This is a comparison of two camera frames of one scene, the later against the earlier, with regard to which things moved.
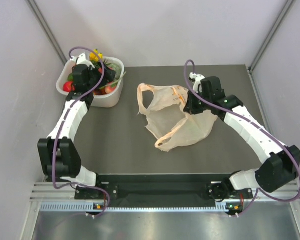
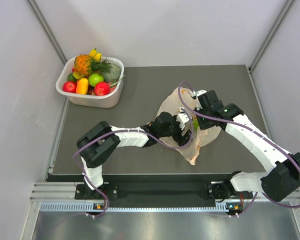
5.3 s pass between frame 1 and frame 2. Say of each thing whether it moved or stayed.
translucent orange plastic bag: moved
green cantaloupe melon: stayed
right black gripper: moved
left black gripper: moved
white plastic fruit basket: stayed
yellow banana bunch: stayed
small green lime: stayed
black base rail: stayed
